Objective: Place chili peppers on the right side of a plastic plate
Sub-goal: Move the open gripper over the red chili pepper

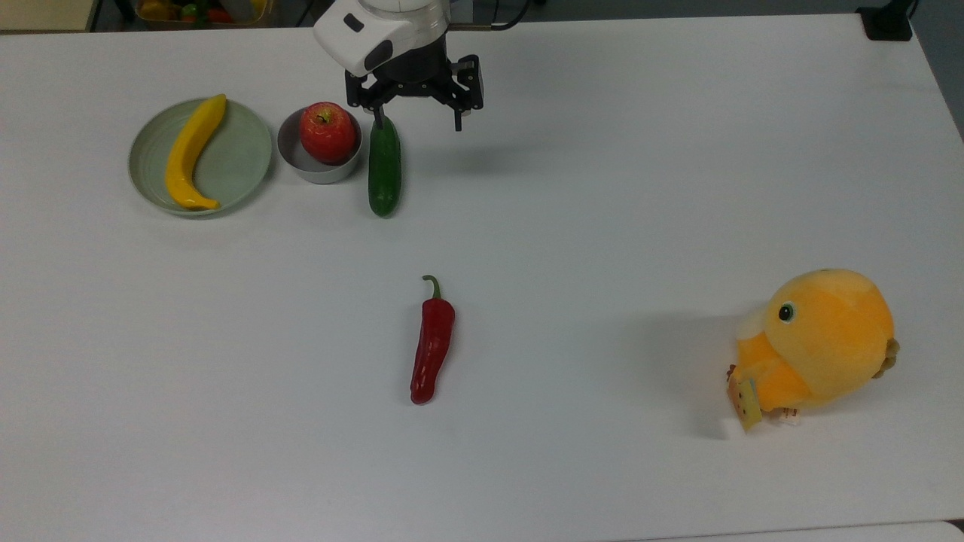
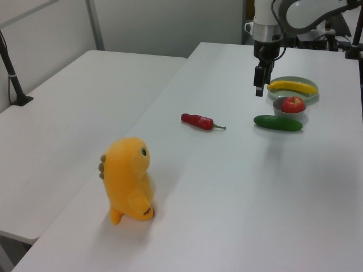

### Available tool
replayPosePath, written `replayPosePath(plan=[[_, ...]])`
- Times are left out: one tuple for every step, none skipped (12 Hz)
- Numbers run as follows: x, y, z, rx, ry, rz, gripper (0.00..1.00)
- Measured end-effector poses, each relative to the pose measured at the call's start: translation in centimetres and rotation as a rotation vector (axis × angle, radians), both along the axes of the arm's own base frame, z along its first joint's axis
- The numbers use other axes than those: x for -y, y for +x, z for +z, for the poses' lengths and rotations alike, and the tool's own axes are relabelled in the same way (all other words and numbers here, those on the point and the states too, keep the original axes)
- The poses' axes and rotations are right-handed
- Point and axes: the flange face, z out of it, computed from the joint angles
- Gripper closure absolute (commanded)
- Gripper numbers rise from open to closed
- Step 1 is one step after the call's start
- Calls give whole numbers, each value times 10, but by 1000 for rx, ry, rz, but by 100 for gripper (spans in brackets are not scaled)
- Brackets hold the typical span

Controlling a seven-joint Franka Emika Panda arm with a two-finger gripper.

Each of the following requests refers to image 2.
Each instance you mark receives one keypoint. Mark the grey bowl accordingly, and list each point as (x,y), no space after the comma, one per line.
(295,115)

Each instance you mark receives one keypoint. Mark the brown wooden door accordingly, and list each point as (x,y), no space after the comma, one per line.
(250,10)

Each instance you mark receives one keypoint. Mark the red chili pepper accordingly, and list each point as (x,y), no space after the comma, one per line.
(198,121)

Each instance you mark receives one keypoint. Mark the black clamp stand pole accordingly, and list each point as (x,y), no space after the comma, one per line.
(354,42)

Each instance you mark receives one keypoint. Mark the orange plush dinosaur toy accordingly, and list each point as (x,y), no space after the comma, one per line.
(127,181)

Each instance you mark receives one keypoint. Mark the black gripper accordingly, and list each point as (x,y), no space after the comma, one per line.
(266,50)

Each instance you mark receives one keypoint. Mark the yellow banana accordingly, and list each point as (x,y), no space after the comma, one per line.
(295,86)

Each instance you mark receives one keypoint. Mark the black equipment behind table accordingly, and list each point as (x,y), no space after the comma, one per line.
(320,44)

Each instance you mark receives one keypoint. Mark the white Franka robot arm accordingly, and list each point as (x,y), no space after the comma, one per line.
(300,14)

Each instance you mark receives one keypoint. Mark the black camera stand with base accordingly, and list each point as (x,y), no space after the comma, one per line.
(11,76)

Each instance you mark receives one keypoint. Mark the green cucumber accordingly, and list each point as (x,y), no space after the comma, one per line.
(278,123)

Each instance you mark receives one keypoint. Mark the grey partition frame post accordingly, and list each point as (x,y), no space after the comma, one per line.
(95,25)

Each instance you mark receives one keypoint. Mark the light green plastic plate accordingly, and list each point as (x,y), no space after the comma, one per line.
(310,97)

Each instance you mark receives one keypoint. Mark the red apple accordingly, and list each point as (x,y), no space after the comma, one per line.
(293,105)

